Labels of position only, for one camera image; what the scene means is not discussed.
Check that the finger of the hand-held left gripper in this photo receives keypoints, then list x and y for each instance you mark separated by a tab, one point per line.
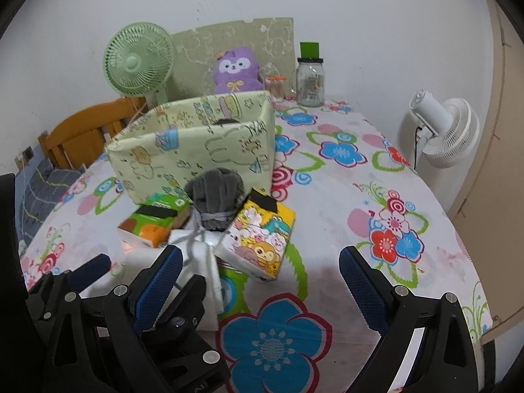
93	267
190	299

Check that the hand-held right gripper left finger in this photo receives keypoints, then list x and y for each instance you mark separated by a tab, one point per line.
159	288

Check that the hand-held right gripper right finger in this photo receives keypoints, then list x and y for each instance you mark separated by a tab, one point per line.
362	290

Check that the white package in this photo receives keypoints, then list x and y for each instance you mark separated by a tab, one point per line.
202	262

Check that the green tissue pack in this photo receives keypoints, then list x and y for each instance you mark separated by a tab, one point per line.
149	223

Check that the yellow cartoon tissue pack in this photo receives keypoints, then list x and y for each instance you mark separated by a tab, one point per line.
258	237

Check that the patterned green storage box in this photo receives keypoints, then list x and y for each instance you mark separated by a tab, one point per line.
192	147

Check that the grey plaid pillow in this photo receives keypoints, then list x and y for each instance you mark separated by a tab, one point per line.
41	196

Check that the floral tablecloth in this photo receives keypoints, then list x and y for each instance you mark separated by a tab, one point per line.
327	196

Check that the wooden headboard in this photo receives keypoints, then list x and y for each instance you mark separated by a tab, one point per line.
82	131

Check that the beige door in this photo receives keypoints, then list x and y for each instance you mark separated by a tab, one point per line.
491	172

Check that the white floor fan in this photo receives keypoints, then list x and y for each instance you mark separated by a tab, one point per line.
446	131

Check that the green desk fan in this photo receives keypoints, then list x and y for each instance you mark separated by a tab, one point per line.
133	63

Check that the glass jar with green lid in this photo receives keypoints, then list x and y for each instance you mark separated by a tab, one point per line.
310	84

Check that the toothpick holder with orange lid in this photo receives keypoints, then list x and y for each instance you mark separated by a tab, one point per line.
275	86

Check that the purple plush toy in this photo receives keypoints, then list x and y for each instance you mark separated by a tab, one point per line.
237	71

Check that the patterned green cardboard board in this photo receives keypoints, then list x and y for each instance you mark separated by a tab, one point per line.
245	37

